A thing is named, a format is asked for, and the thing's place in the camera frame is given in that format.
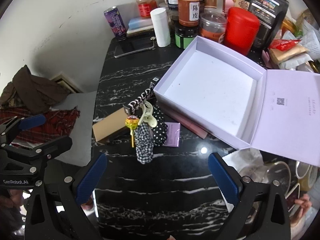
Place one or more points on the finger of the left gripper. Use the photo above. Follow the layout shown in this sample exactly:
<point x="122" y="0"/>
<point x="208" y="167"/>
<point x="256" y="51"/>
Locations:
<point x="12" y="127"/>
<point x="44" y="152"/>

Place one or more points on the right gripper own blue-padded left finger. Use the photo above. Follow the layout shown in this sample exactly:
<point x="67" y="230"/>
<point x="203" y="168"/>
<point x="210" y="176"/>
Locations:
<point x="54" y="210"/>

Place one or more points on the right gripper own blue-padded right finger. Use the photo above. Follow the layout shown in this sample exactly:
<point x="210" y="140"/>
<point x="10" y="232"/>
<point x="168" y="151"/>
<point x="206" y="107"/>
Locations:
<point x="272" y="218"/>

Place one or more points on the kraft brown cardboard box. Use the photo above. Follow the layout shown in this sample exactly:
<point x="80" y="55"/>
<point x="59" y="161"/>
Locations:
<point x="110" y="126"/>

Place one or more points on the black long printed box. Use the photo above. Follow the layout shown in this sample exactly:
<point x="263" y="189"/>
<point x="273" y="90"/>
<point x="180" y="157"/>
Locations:
<point x="133" y="104"/>

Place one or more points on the black white gingham scrunchie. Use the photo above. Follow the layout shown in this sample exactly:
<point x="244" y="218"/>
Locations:
<point x="144" y="144"/>

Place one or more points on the small purple booklet box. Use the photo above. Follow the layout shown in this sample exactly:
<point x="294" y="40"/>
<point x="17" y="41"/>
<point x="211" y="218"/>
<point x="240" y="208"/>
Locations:
<point x="173" y="134"/>

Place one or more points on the black polka dot scrunchie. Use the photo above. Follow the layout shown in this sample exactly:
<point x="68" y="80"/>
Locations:
<point x="159" y="133"/>

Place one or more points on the glass cup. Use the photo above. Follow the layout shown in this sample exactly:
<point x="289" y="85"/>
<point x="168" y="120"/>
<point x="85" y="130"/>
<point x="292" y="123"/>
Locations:
<point x="279" y="171"/>

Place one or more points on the red plaid blanket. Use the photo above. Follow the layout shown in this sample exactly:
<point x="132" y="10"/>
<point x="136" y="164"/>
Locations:
<point x="58" y="123"/>

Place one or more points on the brown cloth pile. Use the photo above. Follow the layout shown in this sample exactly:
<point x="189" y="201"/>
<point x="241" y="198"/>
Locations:
<point x="36" y="94"/>

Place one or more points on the open lilac gift box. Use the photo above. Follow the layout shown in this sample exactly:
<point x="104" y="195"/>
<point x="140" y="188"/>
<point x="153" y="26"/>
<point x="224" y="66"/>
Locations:
<point x="243" y="104"/>

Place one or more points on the yellow lollipop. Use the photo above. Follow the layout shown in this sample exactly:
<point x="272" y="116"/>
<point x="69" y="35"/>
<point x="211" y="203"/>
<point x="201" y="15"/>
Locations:
<point x="132" y="123"/>

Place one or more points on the pink flat box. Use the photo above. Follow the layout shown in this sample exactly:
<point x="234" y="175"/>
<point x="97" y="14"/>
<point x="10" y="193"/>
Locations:
<point x="187" y="123"/>

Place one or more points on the cream hair claw clip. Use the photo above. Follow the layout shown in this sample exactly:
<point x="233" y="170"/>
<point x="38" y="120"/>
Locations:
<point x="147" y="115"/>

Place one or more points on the black smartphone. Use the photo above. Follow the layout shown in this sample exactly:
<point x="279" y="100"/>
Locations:
<point x="129" y="47"/>

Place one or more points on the tan paper packet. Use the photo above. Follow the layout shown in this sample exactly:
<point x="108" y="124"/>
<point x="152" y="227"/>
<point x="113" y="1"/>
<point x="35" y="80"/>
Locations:
<point x="278" y="56"/>

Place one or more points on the purple drink can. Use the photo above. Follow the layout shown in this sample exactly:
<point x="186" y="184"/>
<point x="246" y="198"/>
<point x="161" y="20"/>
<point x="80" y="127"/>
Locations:
<point x="116" y="23"/>

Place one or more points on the red snack packet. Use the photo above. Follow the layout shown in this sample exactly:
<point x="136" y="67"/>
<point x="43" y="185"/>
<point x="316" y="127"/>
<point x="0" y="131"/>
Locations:
<point x="283" y="45"/>

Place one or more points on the blue white box stack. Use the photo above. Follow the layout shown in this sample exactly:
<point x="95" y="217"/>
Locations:
<point x="138" y="26"/>

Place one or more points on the red canister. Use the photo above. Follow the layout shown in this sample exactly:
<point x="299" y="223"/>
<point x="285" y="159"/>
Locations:
<point x="242" y="28"/>

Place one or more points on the white cylindrical bottle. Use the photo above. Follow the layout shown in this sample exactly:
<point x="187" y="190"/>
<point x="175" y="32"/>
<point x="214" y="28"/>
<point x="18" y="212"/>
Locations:
<point x="161" y="26"/>

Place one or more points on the short clear orange jar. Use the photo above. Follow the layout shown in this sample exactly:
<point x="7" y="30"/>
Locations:
<point x="213" y="26"/>

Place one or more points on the red spice jar black lid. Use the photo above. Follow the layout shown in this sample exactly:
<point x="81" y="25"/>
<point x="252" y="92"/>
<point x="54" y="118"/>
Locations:
<point x="145" y="7"/>

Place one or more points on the green black tin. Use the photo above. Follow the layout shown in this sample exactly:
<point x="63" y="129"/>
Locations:
<point x="185" y="35"/>

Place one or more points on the black printed snack bag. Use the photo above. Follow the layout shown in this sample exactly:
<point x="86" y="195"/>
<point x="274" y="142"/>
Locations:
<point x="270" y="13"/>

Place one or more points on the pink round container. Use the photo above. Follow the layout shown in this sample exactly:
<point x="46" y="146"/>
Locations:
<point x="228" y="4"/>

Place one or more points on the orange jar white label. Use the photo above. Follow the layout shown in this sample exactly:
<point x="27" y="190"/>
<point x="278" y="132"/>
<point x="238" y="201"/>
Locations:
<point x="188" y="12"/>

